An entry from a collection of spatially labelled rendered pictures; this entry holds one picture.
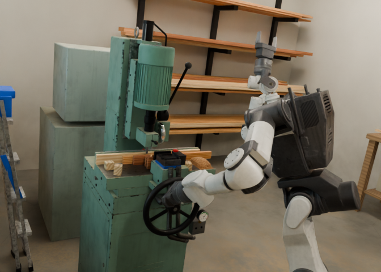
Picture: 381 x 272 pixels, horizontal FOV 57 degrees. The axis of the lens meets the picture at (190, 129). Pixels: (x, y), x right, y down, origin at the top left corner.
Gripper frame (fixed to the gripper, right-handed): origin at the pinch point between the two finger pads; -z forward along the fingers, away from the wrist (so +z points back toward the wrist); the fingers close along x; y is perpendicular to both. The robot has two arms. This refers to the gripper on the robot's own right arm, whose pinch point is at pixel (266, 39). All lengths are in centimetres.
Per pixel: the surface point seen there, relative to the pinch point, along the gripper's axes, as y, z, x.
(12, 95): 76, 46, 110
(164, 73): 12, 27, 48
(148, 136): 23, 58, 47
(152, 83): 14, 33, 53
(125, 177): 16, 79, 59
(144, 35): 27, 7, 56
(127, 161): 30, 72, 54
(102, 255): 37, 122, 57
